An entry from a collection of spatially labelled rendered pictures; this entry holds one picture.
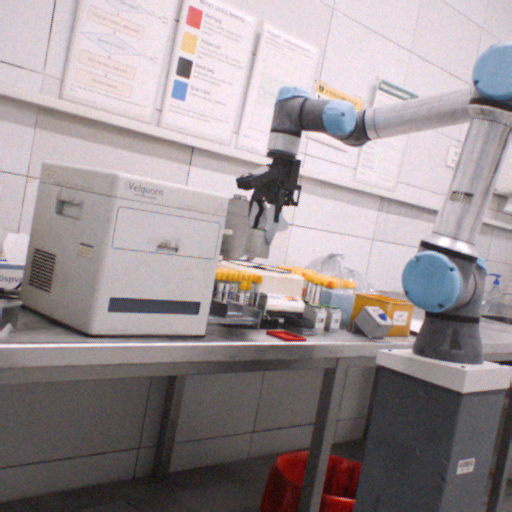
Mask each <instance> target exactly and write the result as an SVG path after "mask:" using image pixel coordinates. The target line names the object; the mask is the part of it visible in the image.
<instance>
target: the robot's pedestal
mask: <svg viewBox="0 0 512 512"><path fill-rule="evenodd" d="M506 390H507V388H504V389H494V390H486V391H476V392H467V393H462V392H459V391H455V390H452V389H449V388H446V387H443V386H440V385H438V384H437V383H434V382H430V381H427V380H424V379H421V378H418V377H415V376H412V375H409V374H406V373H402V372H399V371H396V370H393V369H390V368H387V367H384V366H380V374H379V379H378V384H377V389H376V394H375V400H374V405H373V410H372V415H371V420H370V425H369V431H368V436H367V441H366V446H365V451H364V456H363V462H362V467H361V472H360V477H359V482H358V488H357V493H356V498H355V503H354V508H353V512H480V511H481V506H482V501H483V496H484V492H485V486H486V481H487V476H488V472H489V467H490V462H491V456H492V451H493V447H494V442H495V437H497V436H496V431H498V429H497V427H499V423H498V422H500V417H501V412H502V408H503V402H504V397H505V393H506Z"/></svg>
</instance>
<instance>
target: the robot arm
mask: <svg viewBox="0 0 512 512"><path fill-rule="evenodd" d="M471 80H473V84H472V85H474V87H468V88H463V89H458V90H454V91H448V92H443V93H438V94H433V95H428V96H423V97H421V98H418V99H413V100H408V101H403V102H399V103H393V104H388V105H383V106H378V107H373V108H369V109H363V110H358V111H356V109H355V108H354V105H353V104H352V103H351V102H349V101H343V100H340V99H335V100H330V99H315V98H309V92H308V91H307V90H305V89H303V88H299V87H292V86H283V87H281V88H279V90H278V93H277V97H276V102H275V103H274V112H273V118H272V123H271V129H270V134H269V139H268V146H267V150H268V151H269V152H267V155H266V158H269V159H273V160H272V164H267V165H265V166H262V167H260V168H257V169H255V170H253V171H250V172H248V173H245V174H243V175H241V176H239V177H237V178H236V183H237V189H240V190H243V191H250V190H253V189H254V191H253V193H252V195H251V198H250V201H249V211H248V217H249V230H250V227H258V228H261V227H267V231H266V235H265V237H266V240H267V244H268V245H271V243H272V242H273V240H274V238H275V235H276V233H278V231H284V230H287V229H288V226H289V223H288V221H287V220H285V219H284V218H283V206H286V207H289V206H295V207H298V202H299V197H300V191H301V185H300V186H299V184H297V180H298V175H299V169H300V164H301V160H298V159H296V157H295V156H297V155H298V150H299V144H300V141H301V138H302V133H303V131H308V132H317V133H323V134H326V135H328V136H330V137H332V138H334V139H336V140H338V141H341V142H342V143H344V144H346V145H348V146H353V147H361V146H363V145H365V144H366V143H367V142H368V141H371V140H378V139H384V138H389V137H395V136H400V135H407V134H412V133H418V132H423V131H429V129H435V128H441V127H446V126H452V125H458V124H464V123H469V122H470V124H469V126H468V129H467V132H466V135H465V139H464V142H463V145H462V148H461V151H460V154H458V157H457V160H456V163H455V166H454V169H453V172H452V175H451V178H450V181H449V184H448V187H447V190H446V193H445V196H444V199H443V203H442V206H441V209H439V211H438V214H437V217H436V220H435V223H434V226H433V229H432V232H431V233H430V234H428V235H426V236H424V238H422V239H421V242H420V245H419V248H418V251H417V254H416V255H415V256H413V257H411V258H410V259H409V260H408V261H407V263H406V264H405V266H404V268H403V271H402V275H401V284H402V289H403V292H404V294H405V296H406V297H407V299H408V300H409V301H410V302H411V303H413V304H414V305H416V306H417V307H419V308H421V309H424V310H425V316H424V321H423V324H422V326H421V328H420V330H419V332H418V335H417V338H416V340H415V341H414V343H413V349H412V353H414V354H417V356H420V357H424V358H428V359H433V360H439V361H445V362H451V363H460V364H470V365H481V364H484V363H483V359H485V354H484V352H483V349H482V341H481V336H480V331H479V323H480V316H481V307H482V300H483V292H484V284H485V278H486V274H487V271H486V261H485V259H484V258H482V257H481V256H478V254H477V252H476V250H475V246H474V245H475V242H476V238H477V235H478V233H479V230H480V227H481V224H482V221H483V218H484V215H485V212H486V210H487V207H489V203H490V200H491V197H492V194H493V191H494V189H495V186H496V183H497V180H498V177H499V173H500V170H501V167H502V165H503V162H504V159H505V156H507V153H508V150H509V147H510V145H511V141H512V41H503V42H499V43H496V44H494V45H492V46H491V47H488V48H486V49H485V50H484V51H483V52H482V53H481V55H480V56H479V57H478V59H477V60H476V62H475V64H474V67H473V72H472V78H471ZM295 191H299V192H298V197H297V202H294V198H293V197H294V192H295ZM291 197H292V198H291ZM265 202H267V203H268V204H270V205H271V206H270V207H269V208H268V205H267V204H266V203H265ZM290 202H291V203H290ZM266 213H267V214H266Z"/></svg>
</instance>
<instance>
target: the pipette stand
mask: <svg viewBox="0 0 512 512"><path fill-rule="evenodd" d="M355 297H356V294H352V293H349V292H342V291H340V292H338V291H332V290H323V289H322V292H321V297H320V302H319V305H321V304H327V305H332V306H336V307H339V308H340V310H339V312H341V317H340V322H339V328H338V329H348V330H351V326H350V323H351V318H352V312H353V307H354V302H355Z"/></svg>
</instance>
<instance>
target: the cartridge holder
mask: <svg viewBox="0 0 512 512"><path fill-rule="evenodd" d="M313 321H314V320H313V319H310V318H307V317H302V316H299V315H289V314H285V316H284V321H279V323H278V327H281V328H286V329H289V331H292V332H295V333H298V334H299V335H302V336H306V335H312V336H316V335H317V332H318V331H317V330H314V329H312V326H313Z"/></svg>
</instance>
